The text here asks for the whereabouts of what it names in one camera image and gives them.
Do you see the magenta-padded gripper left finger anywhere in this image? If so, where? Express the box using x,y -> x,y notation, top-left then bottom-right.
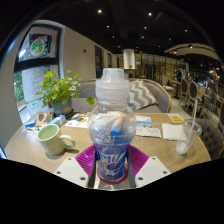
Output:
53,144 -> 98,189

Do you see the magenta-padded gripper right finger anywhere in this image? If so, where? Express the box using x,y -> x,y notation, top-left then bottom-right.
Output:
127,144 -> 172,189

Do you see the clear blue-labelled drink bottle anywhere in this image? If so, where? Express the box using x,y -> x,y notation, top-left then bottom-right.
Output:
88,68 -> 138,184

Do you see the white printed leaflet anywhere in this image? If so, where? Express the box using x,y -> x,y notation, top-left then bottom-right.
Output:
134,125 -> 163,139

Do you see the pale green mug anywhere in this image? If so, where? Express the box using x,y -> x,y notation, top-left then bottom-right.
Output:
37,123 -> 76,157

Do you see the white paper napkin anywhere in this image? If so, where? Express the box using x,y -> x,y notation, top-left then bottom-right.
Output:
161,122 -> 184,141

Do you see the clear plastic cup with straw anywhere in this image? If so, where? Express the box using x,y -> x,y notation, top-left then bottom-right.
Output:
175,98 -> 203,156

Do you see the white and blue packet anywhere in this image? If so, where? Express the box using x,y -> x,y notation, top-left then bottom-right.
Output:
134,114 -> 153,128

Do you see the illustrated paper leaflet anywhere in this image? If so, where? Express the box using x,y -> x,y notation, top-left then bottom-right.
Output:
64,112 -> 91,129

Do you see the small light blue carton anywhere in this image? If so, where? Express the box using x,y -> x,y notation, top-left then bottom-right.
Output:
48,114 -> 68,128

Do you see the yellow card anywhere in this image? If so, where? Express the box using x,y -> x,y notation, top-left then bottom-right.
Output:
167,113 -> 185,124

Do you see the brown card with heart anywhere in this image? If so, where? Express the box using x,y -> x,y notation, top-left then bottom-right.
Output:
34,110 -> 55,128

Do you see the blue and white box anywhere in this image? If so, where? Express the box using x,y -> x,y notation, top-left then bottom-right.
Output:
24,118 -> 38,129

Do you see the grey upholstered sofa bench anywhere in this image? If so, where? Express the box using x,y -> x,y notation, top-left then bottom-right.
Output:
71,77 -> 173,114

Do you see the grey chevron cushion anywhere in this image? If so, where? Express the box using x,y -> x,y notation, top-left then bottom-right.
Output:
127,79 -> 158,111

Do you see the green potted plant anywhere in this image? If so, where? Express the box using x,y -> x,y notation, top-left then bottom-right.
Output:
34,69 -> 96,118

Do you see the group of dining chairs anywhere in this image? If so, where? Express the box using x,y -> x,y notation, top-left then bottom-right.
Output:
161,71 -> 224,118

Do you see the round-motif window poster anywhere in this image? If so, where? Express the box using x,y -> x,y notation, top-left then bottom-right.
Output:
18,31 -> 58,63

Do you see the group of ceiling lights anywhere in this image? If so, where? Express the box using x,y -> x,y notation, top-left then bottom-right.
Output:
96,8 -> 198,48

